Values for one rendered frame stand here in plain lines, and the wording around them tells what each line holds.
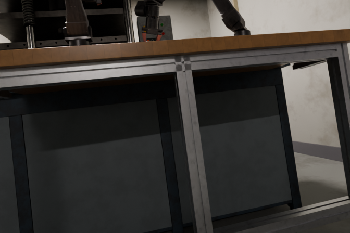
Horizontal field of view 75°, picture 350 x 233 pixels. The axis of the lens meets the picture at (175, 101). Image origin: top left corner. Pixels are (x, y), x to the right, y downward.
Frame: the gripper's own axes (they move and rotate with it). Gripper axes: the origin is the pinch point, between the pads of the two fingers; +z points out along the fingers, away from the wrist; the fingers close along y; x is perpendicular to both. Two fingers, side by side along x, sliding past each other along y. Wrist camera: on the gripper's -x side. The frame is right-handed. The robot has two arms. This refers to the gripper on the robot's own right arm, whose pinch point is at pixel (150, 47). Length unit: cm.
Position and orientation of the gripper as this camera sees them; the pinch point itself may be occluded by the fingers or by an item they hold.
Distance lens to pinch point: 119.5
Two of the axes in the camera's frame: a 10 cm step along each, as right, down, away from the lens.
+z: -1.1, 9.7, 2.4
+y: -9.8, -0.7, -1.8
